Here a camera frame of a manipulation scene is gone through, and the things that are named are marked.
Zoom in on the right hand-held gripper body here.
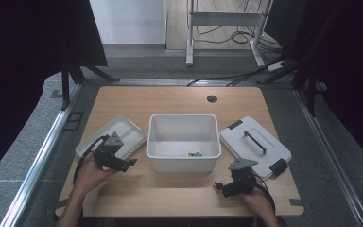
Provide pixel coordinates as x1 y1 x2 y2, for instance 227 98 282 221
228 157 259 196

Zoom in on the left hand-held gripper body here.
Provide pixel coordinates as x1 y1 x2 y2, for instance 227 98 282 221
93 131 125 171

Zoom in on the white bin lid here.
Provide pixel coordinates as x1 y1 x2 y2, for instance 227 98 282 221
75 114 148 161

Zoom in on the small green and white packet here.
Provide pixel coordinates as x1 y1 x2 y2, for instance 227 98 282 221
183 150 204 158

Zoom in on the white plastic storage box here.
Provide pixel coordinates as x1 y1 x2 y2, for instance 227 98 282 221
146 113 222 174

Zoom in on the person's left hand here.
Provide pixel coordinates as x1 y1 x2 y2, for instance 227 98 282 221
75 152 118 194

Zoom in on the person's right hand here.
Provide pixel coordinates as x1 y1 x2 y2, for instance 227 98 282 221
238 186 276 219

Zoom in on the black tripod stand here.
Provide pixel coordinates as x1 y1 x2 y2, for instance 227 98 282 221
60 58 121 112
256 58 320 118

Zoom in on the black curtain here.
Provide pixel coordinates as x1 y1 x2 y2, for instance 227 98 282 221
264 0 363 174
0 0 109 187

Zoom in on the white power strip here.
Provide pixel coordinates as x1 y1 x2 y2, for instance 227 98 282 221
267 61 286 73

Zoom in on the white metal stand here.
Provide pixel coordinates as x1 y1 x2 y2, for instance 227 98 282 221
185 0 274 69

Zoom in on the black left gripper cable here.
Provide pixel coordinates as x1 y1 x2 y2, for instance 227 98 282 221
72 134 111 185

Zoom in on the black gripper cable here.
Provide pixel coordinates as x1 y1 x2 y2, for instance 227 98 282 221
72 134 111 185
254 175 277 216

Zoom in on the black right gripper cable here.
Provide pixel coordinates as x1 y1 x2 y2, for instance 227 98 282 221
254 175 277 216

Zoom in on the white lid with grey handle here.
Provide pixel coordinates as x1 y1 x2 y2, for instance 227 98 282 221
218 115 293 182

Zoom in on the silver metal floor rail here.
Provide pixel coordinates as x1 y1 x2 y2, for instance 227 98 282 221
0 82 83 227
292 89 363 227
106 78 234 87

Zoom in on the long black floor cable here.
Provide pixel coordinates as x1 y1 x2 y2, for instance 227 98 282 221
186 64 270 88

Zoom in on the bundle of black floor cables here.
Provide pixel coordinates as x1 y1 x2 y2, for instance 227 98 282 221
192 0 285 55

